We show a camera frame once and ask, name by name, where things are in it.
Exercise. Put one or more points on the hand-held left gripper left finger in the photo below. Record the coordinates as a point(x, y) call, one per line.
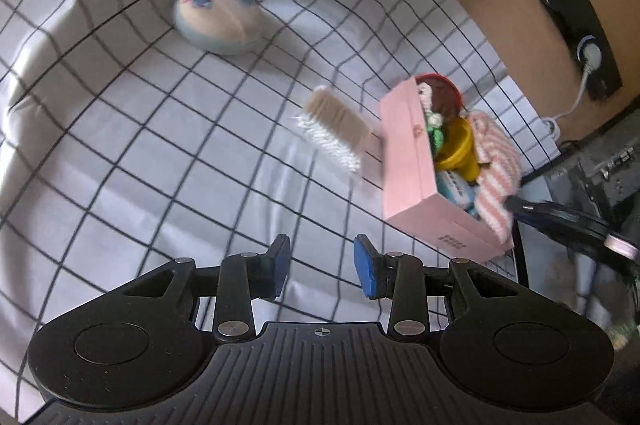
point(277, 267)

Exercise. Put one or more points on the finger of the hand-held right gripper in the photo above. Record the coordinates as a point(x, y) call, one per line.
point(560, 217)

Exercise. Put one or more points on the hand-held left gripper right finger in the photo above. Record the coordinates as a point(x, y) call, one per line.
point(364, 265)

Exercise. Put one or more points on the pink striped fuzzy sock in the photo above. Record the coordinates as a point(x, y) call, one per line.
point(497, 175)

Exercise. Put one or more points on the blue packet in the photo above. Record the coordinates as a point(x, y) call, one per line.
point(457, 190)

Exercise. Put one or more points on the pink box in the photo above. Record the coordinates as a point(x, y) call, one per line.
point(405, 165)

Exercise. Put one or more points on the yellow plastic toy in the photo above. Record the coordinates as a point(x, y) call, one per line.
point(457, 145)

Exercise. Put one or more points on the red brown crochet toy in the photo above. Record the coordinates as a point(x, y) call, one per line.
point(445, 97)

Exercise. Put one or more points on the black equipment case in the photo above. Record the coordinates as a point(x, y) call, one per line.
point(600, 165)

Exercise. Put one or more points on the green crochet item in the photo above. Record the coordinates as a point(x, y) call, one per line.
point(437, 139)

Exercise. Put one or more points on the beige bristle brush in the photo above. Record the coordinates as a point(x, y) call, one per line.
point(335, 120)

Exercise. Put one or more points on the white grid bedsheet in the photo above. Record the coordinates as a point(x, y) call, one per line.
point(150, 155)

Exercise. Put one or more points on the black power strip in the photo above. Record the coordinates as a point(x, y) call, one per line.
point(565, 5)

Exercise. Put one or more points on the brown wooden headboard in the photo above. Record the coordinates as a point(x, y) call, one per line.
point(500, 5)

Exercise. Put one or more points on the cream plush doll head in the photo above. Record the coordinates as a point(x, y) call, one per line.
point(217, 20)

